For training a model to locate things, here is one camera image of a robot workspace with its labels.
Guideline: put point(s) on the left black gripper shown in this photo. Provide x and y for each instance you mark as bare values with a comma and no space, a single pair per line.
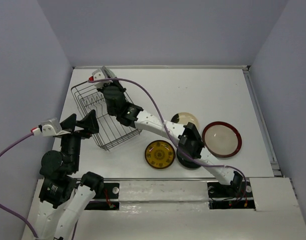
90,121

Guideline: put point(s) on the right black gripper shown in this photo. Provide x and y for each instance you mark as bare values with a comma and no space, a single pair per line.
114,83

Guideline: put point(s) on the cream plate with black brushmark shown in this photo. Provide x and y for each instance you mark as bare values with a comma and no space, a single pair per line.
185,118

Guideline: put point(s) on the black round plate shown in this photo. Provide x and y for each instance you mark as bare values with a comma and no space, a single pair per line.
186,163

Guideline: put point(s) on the red rimmed cream plate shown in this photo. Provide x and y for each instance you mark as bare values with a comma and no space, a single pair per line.
222,139

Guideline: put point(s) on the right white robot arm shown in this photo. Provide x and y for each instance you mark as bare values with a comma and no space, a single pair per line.
185,137

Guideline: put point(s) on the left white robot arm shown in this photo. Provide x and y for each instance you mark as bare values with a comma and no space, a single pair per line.
62,197

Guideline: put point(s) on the yellow patterned round plate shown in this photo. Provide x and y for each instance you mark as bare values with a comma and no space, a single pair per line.
159,154

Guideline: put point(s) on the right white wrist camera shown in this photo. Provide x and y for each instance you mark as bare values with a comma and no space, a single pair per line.
100,74

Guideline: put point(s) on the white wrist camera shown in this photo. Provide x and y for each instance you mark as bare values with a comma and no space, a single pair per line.
100,74
48,128

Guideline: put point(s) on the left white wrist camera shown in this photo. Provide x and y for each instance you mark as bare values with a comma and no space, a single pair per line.
48,128

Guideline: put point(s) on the dark wire dish rack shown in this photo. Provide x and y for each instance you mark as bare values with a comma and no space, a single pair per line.
111,132

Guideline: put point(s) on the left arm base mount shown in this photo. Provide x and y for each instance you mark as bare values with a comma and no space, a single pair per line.
107,199

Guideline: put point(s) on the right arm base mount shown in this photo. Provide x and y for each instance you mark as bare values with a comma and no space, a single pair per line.
220,199

